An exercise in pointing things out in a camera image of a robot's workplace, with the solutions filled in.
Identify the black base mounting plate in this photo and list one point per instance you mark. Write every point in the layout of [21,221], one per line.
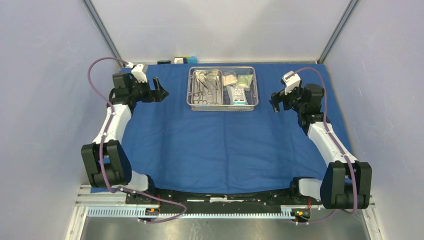
[263,202]

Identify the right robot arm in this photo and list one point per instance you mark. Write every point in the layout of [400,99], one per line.
[347,181]

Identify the green packet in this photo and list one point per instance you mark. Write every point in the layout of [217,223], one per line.
[244,81]

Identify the surgical scissors forceps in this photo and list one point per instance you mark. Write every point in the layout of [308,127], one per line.
[199,89]

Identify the white blue labelled packet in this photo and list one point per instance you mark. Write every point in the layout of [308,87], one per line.
[237,95]

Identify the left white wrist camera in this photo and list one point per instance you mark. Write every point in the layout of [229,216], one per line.
[139,71]

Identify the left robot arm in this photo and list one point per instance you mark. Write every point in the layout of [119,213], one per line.
[105,161]

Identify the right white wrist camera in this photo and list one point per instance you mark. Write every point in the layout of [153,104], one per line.
[291,81]

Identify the wire mesh instrument basket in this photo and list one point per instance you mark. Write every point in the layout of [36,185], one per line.
[252,96]

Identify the blue surgical drape cloth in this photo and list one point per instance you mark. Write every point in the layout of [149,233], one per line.
[226,152]

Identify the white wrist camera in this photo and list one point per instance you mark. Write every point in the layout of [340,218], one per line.
[139,71]
[291,81]

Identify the white yellow small object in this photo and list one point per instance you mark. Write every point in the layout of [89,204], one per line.
[181,59]

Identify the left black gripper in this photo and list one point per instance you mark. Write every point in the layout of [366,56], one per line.
[157,95]

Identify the stainless steel inner tray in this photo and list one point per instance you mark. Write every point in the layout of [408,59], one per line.
[220,98]

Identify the beige gauze packet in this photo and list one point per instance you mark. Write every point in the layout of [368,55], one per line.
[229,78]

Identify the blue small block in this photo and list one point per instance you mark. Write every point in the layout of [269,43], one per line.
[192,60]

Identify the white slotted cable duct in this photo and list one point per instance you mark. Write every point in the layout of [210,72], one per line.
[139,212]

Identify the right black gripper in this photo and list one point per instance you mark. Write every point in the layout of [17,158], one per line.
[276,98]

